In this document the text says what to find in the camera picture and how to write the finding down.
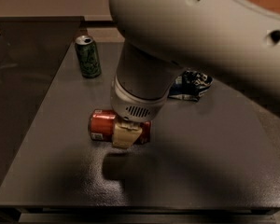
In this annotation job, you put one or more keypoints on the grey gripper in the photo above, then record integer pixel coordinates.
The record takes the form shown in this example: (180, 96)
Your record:
(131, 108)

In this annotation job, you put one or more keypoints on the red coke can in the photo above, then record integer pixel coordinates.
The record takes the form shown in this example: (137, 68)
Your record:
(101, 125)

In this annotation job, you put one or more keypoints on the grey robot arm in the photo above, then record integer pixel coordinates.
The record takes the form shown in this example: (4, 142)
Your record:
(234, 41)

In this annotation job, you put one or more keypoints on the green soda can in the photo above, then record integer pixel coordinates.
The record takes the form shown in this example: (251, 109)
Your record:
(88, 57)

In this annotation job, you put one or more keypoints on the blue chip bag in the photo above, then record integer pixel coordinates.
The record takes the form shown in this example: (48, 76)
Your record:
(190, 86)

